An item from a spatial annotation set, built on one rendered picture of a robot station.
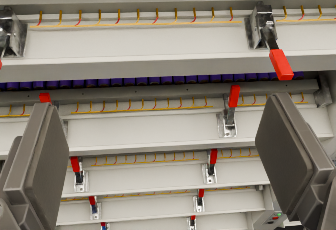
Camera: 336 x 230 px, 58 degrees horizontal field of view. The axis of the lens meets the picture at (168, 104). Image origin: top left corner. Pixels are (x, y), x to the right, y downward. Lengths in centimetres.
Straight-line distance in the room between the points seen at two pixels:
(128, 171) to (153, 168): 5
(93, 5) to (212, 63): 14
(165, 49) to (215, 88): 18
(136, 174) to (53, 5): 41
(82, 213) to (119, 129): 40
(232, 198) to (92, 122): 49
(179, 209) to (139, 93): 44
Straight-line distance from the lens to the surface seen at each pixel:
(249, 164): 69
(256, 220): 98
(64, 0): 35
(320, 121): 57
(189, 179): 66
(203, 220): 103
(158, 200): 84
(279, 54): 31
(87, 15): 35
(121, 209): 84
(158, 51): 33
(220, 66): 36
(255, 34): 35
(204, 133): 49
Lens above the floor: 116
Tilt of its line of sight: 53 degrees down
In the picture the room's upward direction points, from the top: 3 degrees clockwise
